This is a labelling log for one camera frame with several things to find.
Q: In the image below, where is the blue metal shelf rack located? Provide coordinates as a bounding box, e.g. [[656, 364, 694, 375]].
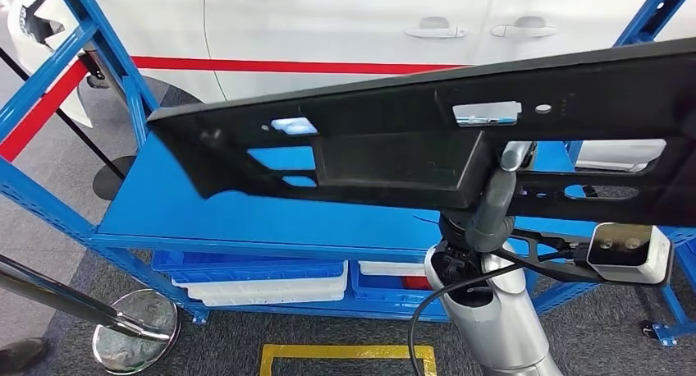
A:
[[0, 0, 696, 327]]

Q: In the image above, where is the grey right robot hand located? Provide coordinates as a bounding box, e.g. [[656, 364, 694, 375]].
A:
[[463, 140, 539, 254]]

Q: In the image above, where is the white plastic bin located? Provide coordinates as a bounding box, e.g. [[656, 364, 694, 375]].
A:
[[185, 291, 347, 308], [171, 260, 350, 303], [357, 260, 428, 278]]

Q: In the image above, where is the chrome stanchion post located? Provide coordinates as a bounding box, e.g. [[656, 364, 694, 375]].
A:
[[0, 252, 181, 376]]

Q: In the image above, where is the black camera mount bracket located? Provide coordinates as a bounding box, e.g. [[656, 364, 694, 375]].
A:
[[508, 229, 605, 285]]

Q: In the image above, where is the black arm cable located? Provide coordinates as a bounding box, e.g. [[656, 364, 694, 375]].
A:
[[407, 241, 591, 376]]

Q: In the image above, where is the red item in bin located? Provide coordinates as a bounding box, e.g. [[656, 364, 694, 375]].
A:
[[401, 275, 434, 292]]

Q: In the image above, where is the white car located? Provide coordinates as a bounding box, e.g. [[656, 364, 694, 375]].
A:
[[7, 0, 696, 172]]

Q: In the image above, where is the red barrier belt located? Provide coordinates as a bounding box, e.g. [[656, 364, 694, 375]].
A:
[[0, 59, 89, 163], [131, 55, 469, 76]]

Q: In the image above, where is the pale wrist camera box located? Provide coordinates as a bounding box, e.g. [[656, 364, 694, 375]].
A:
[[586, 222, 674, 287]]

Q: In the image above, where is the black plastic trim panel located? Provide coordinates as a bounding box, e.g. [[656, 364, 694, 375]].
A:
[[146, 36, 696, 227]]

